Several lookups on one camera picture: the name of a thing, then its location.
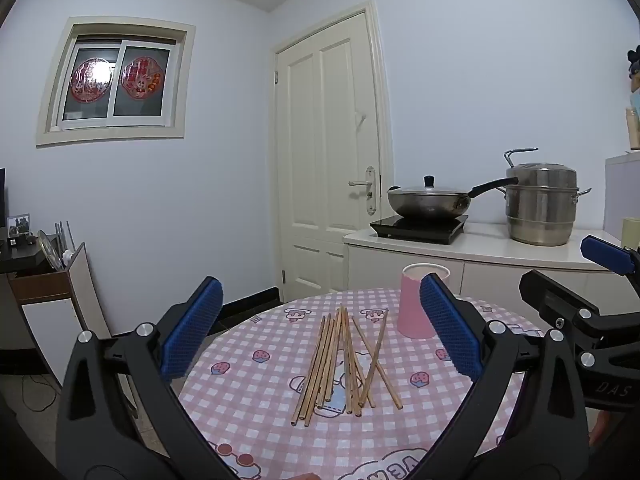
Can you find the red paper window decoration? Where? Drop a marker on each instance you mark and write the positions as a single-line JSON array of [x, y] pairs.
[[87, 82], [140, 77]]

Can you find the white panel door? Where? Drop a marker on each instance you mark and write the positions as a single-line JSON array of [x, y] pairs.
[[325, 160]]

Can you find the white and wood side cabinet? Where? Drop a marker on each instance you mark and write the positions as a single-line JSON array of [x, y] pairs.
[[50, 320]]

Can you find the beige bottle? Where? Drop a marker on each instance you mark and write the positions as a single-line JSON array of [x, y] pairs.
[[634, 130]]

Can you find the dark desk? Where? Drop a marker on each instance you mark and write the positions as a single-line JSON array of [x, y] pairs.
[[20, 257]]

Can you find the white framed window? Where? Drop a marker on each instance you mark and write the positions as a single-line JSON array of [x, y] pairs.
[[120, 80]]

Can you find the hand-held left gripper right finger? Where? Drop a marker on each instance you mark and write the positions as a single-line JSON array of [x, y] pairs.
[[452, 330]]

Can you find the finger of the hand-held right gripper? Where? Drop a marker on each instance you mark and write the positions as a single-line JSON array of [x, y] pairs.
[[605, 255], [550, 297]]

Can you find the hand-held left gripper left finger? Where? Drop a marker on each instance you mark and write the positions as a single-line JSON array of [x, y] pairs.
[[192, 330]]

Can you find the metal plates in rack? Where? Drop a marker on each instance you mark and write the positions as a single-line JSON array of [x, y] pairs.
[[50, 250]]

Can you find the pink cup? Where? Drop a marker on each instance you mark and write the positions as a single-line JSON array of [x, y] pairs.
[[412, 305]]

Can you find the white counter cabinet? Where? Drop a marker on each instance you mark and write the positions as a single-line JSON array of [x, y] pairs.
[[500, 254]]

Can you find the pale yellow container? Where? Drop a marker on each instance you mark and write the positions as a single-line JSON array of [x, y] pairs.
[[631, 232]]

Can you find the stainless steel steamer pot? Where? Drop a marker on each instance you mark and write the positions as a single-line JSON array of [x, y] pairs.
[[540, 210]]

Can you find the bunch of wooden chopsticks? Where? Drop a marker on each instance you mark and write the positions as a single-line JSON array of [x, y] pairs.
[[344, 350]]

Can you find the cartoon figure toy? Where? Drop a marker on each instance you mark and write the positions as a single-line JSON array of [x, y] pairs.
[[635, 70]]

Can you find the glass wok lid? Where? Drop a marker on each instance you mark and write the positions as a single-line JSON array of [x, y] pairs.
[[429, 183]]

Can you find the small photo frame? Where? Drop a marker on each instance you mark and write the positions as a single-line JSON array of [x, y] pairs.
[[18, 225]]

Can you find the pink checked tablecloth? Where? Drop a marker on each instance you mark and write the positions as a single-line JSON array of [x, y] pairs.
[[280, 360]]

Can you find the black induction cooker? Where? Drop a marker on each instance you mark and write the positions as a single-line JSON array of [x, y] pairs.
[[415, 232]]

